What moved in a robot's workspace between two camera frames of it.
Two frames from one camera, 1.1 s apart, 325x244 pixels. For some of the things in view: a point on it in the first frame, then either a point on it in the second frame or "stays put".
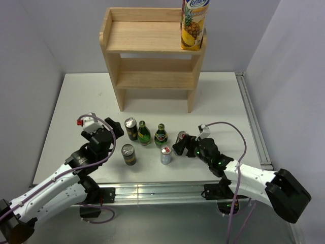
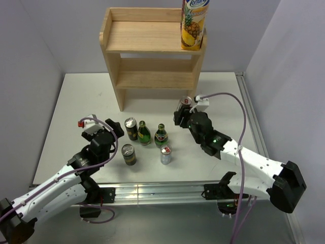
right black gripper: [190, 142] → [184, 112]
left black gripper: [116, 126] stays put
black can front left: [128, 153] stays put
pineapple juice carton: [193, 21] stays put
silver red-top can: [165, 154] stays put
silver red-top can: [180, 135] → [184, 100]
